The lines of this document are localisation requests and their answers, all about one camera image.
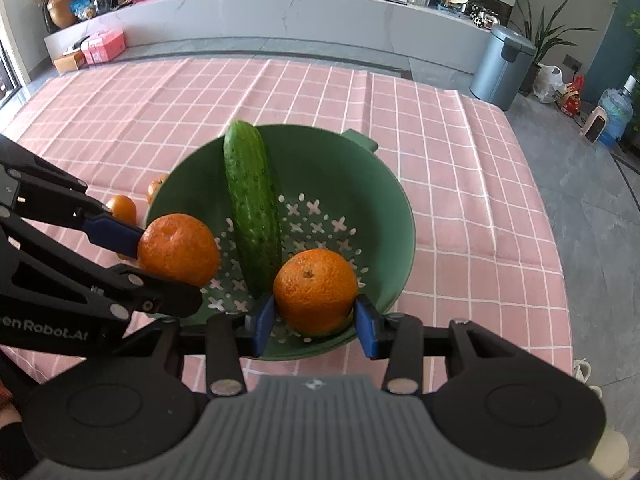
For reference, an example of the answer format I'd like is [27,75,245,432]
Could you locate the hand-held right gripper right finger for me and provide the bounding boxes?
[353,293,572,396]

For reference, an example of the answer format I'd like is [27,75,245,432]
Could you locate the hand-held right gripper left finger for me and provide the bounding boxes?
[117,294,277,397]

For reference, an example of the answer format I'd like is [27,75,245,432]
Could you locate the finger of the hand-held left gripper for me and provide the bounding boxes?
[0,219,204,322]
[0,133,146,261]

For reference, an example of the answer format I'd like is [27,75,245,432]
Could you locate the small orange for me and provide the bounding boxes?
[106,195,138,227]
[147,173,171,206]

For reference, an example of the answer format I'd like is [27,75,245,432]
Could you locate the green colander bowl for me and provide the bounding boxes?
[144,124,417,361]

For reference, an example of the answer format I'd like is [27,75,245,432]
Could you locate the green cucumber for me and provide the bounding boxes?
[223,120,284,301]

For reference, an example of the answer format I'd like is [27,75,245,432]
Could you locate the pink checked tablecloth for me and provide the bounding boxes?
[0,57,576,397]

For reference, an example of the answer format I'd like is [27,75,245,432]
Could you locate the cardboard box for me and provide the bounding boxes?
[53,50,87,75]

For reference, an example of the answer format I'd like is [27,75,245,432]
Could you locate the pink storage box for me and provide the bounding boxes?
[80,29,126,65]

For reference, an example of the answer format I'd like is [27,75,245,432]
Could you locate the brown round vase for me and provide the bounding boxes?
[46,0,84,29]

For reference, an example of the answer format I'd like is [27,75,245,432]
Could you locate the beige cushion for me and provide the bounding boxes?
[590,430,632,478]

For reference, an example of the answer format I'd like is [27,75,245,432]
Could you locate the white marble TV cabinet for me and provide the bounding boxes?
[44,0,493,67]

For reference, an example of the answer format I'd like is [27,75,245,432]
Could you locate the blue-grey pedal trash can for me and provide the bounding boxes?
[470,25,537,111]

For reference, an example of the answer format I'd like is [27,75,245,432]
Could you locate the white plastic bag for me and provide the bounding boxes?
[532,65,566,104]

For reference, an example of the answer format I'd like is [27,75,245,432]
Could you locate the white space heater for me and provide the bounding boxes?
[580,106,610,145]

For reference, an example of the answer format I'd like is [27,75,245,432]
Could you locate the red gift box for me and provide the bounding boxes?
[557,76,586,117]

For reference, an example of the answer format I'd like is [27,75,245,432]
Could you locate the black and white cow figure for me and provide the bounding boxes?
[469,4,500,31]

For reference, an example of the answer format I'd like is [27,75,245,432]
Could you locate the blue water jug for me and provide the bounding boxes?
[598,75,639,148]

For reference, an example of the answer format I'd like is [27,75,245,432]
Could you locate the long-leaved potted plant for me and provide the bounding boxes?
[505,0,597,97]

